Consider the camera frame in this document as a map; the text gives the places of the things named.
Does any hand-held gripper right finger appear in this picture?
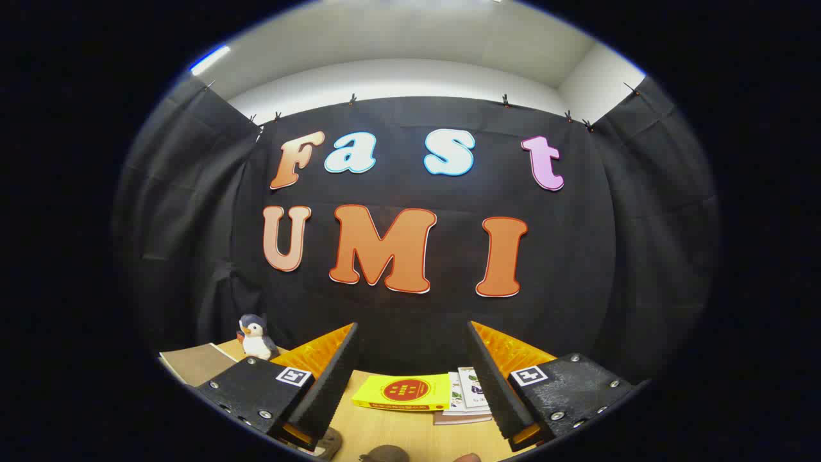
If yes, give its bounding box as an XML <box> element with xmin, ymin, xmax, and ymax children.
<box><xmin>465</xmin><ymin>321</ymin><xmax>642</xmax><ymax>453</ymax></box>

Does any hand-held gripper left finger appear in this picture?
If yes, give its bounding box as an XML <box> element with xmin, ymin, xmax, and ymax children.
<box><xmin>194</xmin><ymin>322</ymin><xmax>360</xmax><ymax>452</ymax></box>

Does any brown fuzzy shoe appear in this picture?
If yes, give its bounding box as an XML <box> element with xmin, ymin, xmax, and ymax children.
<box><xmin>359</xmin><ymin>444</ymin><xmax>411</xmax><ymax>462</ymax></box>
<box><xmin>312</xmin><ymin>429</ymin><xmax>343</xmax><ymax>460</ymax></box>

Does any beige fabric storage box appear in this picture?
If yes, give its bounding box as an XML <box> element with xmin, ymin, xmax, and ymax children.
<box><xmin>159</xmin><ymin>343</ymin><xmax>239</xmax><ymax>388</ymax></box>

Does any white paperback book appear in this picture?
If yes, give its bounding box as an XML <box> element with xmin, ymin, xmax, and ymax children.
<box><xmin>447</xmin><ymin>372</ymin><xmax>491</xmax><ymax>416</ymax></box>

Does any brown cover book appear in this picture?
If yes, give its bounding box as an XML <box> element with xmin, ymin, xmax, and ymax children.
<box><xmin>434</xmin><ymin>411</ymin><xmax>493</xmax><ymax>425</ymax></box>

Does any yellow book with red circle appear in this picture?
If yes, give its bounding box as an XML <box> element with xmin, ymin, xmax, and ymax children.
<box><xmin>351</xmin><ymin>373</ymin><xmax>452</xmax><ymax>412</ymax></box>

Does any penguin plush toy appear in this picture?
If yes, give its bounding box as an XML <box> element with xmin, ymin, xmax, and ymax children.
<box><xmin>237</xmin><ymin>314</ymin><xmax>280</xmax><ymax>361</ymax></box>

